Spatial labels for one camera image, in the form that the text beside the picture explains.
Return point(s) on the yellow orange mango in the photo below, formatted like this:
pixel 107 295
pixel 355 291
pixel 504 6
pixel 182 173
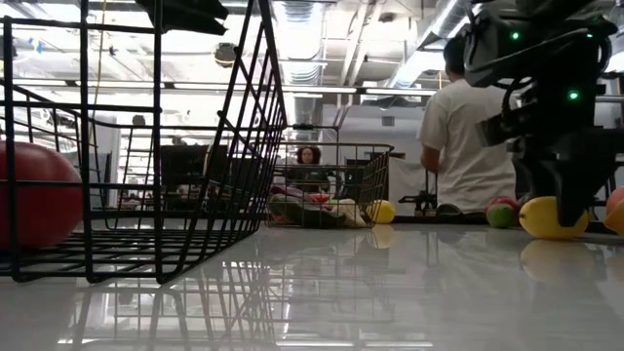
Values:
pixel 616 222

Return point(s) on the red round fruit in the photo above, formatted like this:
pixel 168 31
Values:
pixel 504 199

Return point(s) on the dark green vegetable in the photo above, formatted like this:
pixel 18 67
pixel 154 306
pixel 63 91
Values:
pixel 312 214

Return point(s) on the small red vegetable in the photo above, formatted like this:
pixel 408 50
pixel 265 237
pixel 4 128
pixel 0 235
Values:
pixel 319 197

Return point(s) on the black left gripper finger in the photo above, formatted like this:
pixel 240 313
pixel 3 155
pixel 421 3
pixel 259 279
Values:
pixel 185 14

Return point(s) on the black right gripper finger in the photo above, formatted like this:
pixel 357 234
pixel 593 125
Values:
pixel 575 190

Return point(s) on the orange fruit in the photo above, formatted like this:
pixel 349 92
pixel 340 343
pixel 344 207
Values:
pixel 618 195

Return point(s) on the light green vegetable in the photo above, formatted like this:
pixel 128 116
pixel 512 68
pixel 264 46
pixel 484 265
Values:
pixel 279 205

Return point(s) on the red apple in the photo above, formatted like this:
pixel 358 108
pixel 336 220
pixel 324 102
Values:
pixel 39 214

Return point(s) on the person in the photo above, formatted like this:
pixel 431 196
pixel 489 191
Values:
pixel 468 161
pixel 308 156

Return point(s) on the dark red pepper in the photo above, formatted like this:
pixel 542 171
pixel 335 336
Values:
pixel 292 191

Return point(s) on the yellow lemon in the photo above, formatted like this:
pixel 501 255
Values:
pixel 538 219
pixel 385 212

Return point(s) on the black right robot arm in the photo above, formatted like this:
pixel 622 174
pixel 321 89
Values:
pixel 536 49

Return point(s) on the pale garlic bulb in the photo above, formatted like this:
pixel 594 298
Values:
pixel 351 212

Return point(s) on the black aluminium table frame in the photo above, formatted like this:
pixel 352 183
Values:
pixel 439 220

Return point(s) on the large silver ventilation duct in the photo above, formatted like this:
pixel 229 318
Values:
pixel 429 44

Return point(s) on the ceiling light bar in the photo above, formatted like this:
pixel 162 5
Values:
pixel 317 89

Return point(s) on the green lime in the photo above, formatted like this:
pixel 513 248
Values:
pixel 499 217

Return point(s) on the dark computer monitor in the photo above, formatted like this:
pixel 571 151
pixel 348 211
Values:
pixel 185 166

